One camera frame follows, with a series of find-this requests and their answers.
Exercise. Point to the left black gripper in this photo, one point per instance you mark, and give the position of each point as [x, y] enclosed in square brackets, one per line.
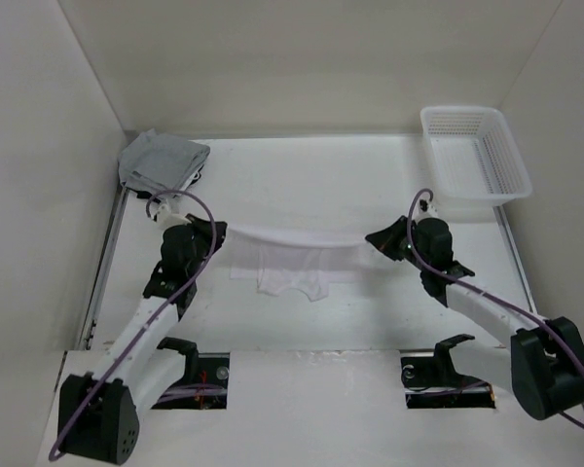
[199, 226]

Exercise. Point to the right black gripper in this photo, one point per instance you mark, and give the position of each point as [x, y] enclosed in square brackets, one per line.
[384, 239]

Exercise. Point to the white tank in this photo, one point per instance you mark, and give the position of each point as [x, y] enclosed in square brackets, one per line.
[193, 180]
[308, 261]

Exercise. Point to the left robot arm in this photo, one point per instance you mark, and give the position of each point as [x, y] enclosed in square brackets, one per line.
[99, 410]

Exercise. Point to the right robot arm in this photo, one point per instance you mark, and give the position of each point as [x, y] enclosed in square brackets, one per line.
[542, 360]

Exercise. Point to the folded white tank top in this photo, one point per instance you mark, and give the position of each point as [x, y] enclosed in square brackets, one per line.
[193, 180]

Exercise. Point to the folded black tank top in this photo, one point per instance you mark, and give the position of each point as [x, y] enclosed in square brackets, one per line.
[146, 188]

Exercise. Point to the folded grey tank top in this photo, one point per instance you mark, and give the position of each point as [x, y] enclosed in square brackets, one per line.
[161, 157]

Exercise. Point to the white plastic basket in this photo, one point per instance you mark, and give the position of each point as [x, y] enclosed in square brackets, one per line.
[473, 157]

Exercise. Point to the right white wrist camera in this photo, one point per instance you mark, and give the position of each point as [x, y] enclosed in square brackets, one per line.
[426, 210]

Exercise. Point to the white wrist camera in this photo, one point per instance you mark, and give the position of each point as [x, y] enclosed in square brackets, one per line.
[426, 210]
[165, 217]

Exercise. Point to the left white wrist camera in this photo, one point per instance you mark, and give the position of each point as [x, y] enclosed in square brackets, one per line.
[165, 217]

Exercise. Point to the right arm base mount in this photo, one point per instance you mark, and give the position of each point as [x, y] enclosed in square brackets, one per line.
[431, 381]

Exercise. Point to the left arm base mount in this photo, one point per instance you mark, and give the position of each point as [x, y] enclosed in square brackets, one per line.
[204, 383]

